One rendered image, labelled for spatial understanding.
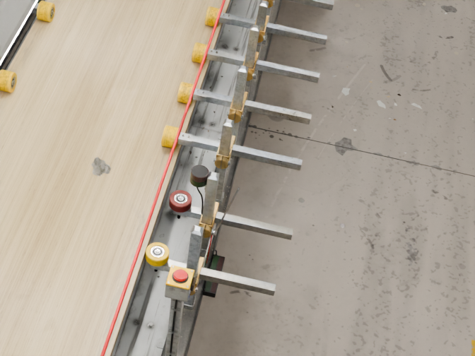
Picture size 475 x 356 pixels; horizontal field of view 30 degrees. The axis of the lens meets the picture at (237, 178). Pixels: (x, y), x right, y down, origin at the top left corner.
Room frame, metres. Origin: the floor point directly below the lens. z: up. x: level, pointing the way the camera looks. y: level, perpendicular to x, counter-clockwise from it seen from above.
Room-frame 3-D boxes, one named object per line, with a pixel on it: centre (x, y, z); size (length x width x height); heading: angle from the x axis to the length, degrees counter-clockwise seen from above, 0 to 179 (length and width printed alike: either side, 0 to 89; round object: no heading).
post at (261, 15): (2.98, 0.02, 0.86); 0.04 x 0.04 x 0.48; 86
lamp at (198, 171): (1.99, 0.13, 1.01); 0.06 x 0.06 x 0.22; 86
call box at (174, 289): (1.48, 0.11, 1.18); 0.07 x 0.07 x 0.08; 86
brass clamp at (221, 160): (2.26, 0.06, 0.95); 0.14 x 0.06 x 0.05; 176
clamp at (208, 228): (2.01, 0.08, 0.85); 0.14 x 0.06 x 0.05; 176
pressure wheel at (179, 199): (2.03, 0.19, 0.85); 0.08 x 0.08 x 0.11
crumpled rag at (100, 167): (2.12, 0.49, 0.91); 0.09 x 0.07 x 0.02; 21
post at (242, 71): (2.48, 0.05, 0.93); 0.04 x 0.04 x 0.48; 86
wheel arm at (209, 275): (1.77, 0.03, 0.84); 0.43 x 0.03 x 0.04; 86
